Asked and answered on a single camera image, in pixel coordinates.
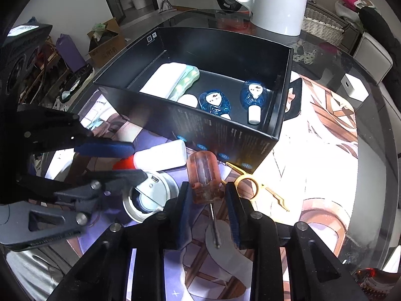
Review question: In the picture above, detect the white waste bin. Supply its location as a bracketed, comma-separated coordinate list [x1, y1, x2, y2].
[130, 0, 147, 10]

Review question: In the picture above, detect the purple bag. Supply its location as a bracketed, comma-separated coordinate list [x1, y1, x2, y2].
[56, 33, 86, 73]

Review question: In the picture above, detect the round white smoke detector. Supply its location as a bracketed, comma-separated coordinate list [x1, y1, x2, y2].
[122, 172, 179, 223]

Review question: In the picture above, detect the yellow plastic tool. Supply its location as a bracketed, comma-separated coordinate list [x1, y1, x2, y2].
[225, 162, 289, 212]

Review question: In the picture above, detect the black jacket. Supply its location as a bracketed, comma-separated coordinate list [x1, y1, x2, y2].
[359, 7, 400, 90]

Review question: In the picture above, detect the white electric kettle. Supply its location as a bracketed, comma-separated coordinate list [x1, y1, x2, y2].
[235, 0, 307, 37]

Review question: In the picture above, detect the anime printed desk mat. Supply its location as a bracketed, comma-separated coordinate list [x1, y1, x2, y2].
[45, 77, 358, 300]

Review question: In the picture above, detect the white woven basket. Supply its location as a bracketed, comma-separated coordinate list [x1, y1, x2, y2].
[302, 2, 346, 46]

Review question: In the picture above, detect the orange-handled screwdriver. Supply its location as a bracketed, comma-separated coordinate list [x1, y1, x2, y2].
[186, 151, 222, 249]

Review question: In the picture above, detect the black cardboard box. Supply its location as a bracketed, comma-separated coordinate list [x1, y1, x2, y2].
[94, 27, 302, 172]

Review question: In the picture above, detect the white tube with red cap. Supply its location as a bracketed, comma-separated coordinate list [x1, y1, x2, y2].
[113, 139, 187, 171]

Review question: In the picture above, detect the brown cardboard box on floor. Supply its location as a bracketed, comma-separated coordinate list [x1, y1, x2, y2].
[87, 18, 126, 68]

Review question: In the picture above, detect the grey sofa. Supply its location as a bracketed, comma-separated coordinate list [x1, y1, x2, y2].
[353, 32, 401, 153]

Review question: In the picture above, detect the green white tissue pack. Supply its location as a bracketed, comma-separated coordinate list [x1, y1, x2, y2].
[168, 64, 200, 101]

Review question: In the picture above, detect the small white charger cube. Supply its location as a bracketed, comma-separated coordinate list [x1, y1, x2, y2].
[341, 73, 369, 102]

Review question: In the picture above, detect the shoe rack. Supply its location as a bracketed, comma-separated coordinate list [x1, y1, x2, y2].
[1, 21, 72, 112]

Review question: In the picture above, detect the blue crystal bottle in box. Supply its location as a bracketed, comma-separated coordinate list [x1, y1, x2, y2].
[240, 81, 267, 125]

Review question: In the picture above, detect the blue crystal bottle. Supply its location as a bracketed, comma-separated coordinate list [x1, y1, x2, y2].
[198, 89, 231, 120]
[240, 81, 267, 125]

